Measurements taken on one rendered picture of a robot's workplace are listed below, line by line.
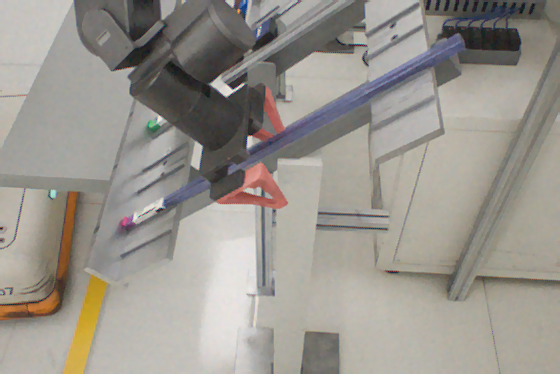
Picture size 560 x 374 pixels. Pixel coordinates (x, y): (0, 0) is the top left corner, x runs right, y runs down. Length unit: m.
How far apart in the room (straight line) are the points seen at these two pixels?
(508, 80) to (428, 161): 0.22
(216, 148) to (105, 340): 1.04
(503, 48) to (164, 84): 0.86
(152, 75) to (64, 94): 0.70
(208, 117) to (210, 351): 1.01
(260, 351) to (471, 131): 0.72
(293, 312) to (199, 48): 0.68
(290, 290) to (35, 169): 0.50
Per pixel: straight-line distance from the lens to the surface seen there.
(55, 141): 1.20
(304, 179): 0.84
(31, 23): 2.59
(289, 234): 0.94
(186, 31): 0.59
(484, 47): 1.31
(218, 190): 0.64
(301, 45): 1.07
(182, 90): 0.60
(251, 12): 1.20
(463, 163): 1.31
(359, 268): 1.69
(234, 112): 0.64
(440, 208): 1.42
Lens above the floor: 1.42
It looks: 50 degrees down
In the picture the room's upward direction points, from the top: straight up
